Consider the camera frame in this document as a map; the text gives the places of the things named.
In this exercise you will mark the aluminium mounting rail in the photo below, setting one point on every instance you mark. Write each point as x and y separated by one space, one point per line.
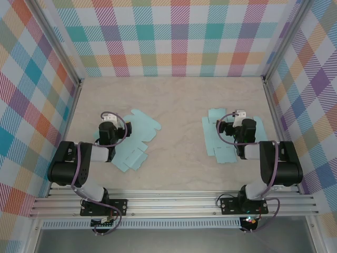
171 205

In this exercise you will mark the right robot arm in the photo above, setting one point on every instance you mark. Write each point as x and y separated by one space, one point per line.
287 168

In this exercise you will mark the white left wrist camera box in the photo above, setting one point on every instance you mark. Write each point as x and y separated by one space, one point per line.
111 120

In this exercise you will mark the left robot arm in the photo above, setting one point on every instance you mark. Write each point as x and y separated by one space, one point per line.
65 171

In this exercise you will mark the grey metal panel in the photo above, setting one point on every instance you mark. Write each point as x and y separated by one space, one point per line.
171 242

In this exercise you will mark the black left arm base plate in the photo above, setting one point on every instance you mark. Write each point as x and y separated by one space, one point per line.
119 206

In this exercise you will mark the aluminium frame post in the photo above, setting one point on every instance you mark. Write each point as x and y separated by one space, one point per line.
52 37
287 37

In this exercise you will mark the aluminium side rail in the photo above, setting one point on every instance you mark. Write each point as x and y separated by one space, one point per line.
271 105
75 105

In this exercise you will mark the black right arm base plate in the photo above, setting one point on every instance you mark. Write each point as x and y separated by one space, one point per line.
229 206

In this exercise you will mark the light blue paper box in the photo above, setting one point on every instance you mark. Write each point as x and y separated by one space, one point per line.
223 155
139 124

